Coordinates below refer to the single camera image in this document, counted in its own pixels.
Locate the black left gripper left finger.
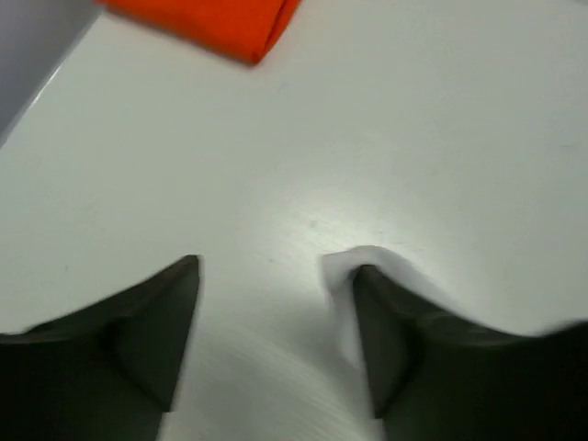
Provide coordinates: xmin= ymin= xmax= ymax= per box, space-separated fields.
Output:
xmin=1 ymin=255 xmax=200 ymax=440

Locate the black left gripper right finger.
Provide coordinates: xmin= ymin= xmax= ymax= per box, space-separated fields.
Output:
xmin=352 ymin=266 xmax=587 ymax=440

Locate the white t shirt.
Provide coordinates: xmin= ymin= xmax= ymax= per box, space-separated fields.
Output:
xmin=320 ymin=245 xmax=587 ymax=371

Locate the folded orange t shirt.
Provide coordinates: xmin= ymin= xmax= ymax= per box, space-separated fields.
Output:
xmin=102 ymin=0 xmax=300 ymax=66

